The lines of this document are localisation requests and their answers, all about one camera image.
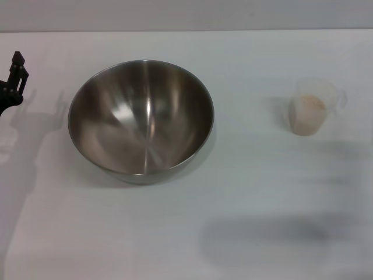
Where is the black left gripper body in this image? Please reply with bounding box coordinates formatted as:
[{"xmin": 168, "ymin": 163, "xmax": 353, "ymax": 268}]
[{"xmin": 0, "ymin": 80, "xmax": 23, "ymax": 117}]

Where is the stainless steel mixing bowl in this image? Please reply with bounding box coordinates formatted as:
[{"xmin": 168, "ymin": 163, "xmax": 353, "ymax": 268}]
[{"xmin": 68, "ymin": 59, "xmax": 216, "ymax": 185}]

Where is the clear plastic measuring cup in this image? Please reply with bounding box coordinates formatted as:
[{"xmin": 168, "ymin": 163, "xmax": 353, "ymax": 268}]
[{"xmin": 290, "ymin": 76, "xmax": 348, "ymax": 137}]

